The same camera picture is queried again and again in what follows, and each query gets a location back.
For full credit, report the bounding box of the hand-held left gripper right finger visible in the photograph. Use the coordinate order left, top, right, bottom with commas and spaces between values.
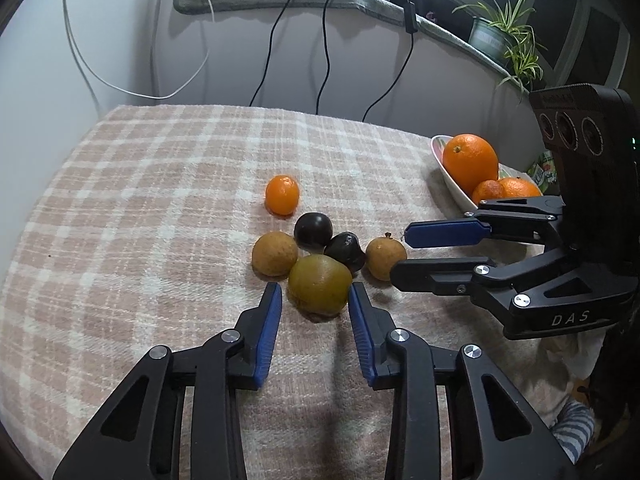
348, 281, 581, 480

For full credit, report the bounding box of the dark purple plum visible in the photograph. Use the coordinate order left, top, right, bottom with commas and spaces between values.
293, 211, 334, 250
323, 232, 367, 276

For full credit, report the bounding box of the spider plant in pot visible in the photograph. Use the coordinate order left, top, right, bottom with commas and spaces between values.
451, 0, 547, 95

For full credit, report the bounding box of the window frame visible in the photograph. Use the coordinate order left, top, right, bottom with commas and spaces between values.
350, 0, 632, 87

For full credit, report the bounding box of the large orange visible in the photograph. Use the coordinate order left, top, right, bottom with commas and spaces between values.
498, 176, 544, 199
442, 133, 500, 195

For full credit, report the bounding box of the greenish brown round fruit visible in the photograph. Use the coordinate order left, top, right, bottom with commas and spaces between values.
288, 254, 353, 319

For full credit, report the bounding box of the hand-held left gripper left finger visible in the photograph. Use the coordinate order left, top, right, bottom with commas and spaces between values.
52, 281, 283, 480

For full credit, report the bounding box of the black cable with switch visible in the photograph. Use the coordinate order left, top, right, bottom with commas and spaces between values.
362, 0, 420, 124

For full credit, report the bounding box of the small mandarin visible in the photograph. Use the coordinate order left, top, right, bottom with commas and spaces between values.
471, 179, 507, 207

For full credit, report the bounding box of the striped cloth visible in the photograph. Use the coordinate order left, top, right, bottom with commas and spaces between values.
549, 400, 597, 466

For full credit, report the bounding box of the small oval kumquat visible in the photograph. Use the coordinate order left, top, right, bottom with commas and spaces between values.
264, 174, 301, 217

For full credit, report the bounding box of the white floral plate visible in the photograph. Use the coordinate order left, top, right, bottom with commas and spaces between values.
431, 134, 561, 249

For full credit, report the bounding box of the white cloth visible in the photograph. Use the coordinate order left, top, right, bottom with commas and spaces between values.
542, 327, 608, 381

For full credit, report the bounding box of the white cable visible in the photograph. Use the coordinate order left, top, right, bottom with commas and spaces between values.
60, 0, 217, 101

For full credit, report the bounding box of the pink checked tablecloth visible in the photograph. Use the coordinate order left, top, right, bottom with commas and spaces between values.
0, 104, 601, 480

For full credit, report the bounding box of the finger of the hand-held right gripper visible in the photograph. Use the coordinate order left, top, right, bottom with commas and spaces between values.
390, 245, 636, 341
404, 195, 566, 248

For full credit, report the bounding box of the small brown stemmed fruit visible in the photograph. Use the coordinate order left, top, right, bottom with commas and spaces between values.
365, 232, 408, 282

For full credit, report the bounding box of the green printed bag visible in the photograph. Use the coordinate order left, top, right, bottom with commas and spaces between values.
525, 149, 561, 192

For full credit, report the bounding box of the small brown round fruit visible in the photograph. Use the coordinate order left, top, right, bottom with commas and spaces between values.
251, 231, 300, 277

